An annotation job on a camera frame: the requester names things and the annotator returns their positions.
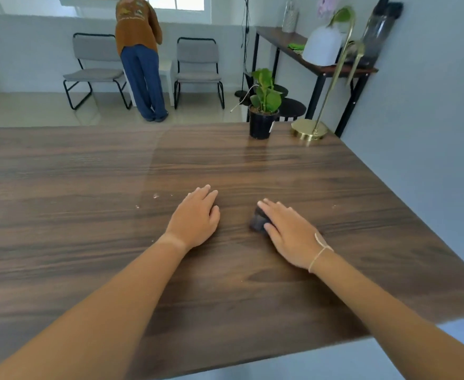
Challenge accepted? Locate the person's left hand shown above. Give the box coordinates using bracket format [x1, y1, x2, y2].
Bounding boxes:
[164, 184, 221, 252]

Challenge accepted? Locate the person's right hand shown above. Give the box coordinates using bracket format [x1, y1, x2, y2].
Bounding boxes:
[257, 198, 334, 272]

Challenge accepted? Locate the small dark blue block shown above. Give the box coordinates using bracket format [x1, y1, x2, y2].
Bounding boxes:
[249, 206, 274, 234]

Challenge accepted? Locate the person's left forearm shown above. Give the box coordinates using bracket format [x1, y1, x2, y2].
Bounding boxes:
[0, 234, 189, 380]

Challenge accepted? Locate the person's right forearm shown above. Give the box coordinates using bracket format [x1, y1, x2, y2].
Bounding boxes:
[310, 249, 464, 380]

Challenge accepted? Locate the green plant in black pot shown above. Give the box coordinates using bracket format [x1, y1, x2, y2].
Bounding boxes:
[230, 68, 283, 140]

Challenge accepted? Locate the gold desk lamp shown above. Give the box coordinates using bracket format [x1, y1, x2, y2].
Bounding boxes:
[291, 6, 366, 142]

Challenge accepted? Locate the small white side table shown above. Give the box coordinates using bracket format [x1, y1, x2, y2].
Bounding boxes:
[122, 59, 176, 107]

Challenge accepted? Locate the black floor lamp stand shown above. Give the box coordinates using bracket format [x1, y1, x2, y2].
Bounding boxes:
[234, 0, 253, 100]

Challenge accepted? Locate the white rounded vase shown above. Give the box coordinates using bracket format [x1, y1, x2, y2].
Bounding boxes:
[302, 25, 344, 67]

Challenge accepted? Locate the dark wood console table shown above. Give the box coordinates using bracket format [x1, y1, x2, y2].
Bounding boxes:
[251, 26, 379, 138]

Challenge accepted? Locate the clear glass vase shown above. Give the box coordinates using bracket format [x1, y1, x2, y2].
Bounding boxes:
[281, 0, 299, 34]

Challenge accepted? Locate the window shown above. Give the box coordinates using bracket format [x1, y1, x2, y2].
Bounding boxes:
[59, 0, 213, 25]

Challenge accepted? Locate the dark transparent water bottle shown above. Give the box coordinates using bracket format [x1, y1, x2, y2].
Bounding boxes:
[351, 0, 404, 68]

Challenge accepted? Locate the pink flower with green leaf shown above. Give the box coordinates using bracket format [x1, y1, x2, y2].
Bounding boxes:
[317, 0, 354, 29]

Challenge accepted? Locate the beige string bracelet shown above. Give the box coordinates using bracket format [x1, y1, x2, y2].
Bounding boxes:
[308, 232, 335, 274]

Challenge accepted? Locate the grey chair with black frame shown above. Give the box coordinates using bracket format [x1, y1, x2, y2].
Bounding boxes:
[173, 37, 226, 110]
[62, 32, 133, 111]

